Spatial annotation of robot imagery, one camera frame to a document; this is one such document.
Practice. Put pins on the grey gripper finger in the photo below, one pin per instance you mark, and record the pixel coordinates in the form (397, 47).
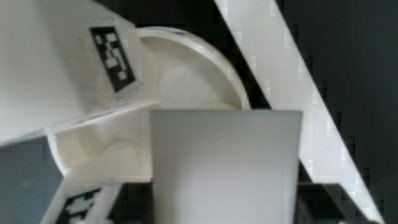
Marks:
(354, 216)

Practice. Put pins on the white round stool seat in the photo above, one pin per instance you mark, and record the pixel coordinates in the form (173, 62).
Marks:
(191, 82)

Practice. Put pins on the white L-shaped wall fixture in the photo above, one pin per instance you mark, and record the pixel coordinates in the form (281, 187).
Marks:
(271, 52)

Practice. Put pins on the white stool leg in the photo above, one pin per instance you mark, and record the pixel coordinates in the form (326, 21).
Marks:
(105, 191)
(224, 166)
(75, 70)

